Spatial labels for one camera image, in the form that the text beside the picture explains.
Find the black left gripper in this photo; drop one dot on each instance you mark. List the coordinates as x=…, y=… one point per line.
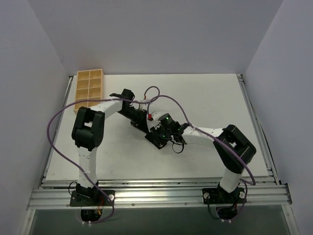
x=138, y=117

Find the wooden compartment tray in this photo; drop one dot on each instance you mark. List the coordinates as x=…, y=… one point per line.
x=89, y=86

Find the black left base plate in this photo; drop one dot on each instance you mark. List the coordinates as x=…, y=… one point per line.
x=91, y=197

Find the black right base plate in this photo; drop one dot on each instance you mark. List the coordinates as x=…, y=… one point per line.
x=218, y=195

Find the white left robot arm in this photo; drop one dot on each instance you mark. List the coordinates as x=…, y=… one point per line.
x=88, y=133

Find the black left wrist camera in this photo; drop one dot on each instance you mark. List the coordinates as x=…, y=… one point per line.
x=127, y=94

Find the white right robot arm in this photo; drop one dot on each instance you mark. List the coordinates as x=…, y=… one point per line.
x=233, y=147

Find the black underwear with beige waistband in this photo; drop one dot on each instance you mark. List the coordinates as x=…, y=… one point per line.
x=156, y=140

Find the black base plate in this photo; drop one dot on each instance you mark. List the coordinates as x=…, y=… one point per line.
x=91, y=197
x=218, y=195

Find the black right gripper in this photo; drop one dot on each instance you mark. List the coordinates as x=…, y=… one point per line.
x=159, y=128

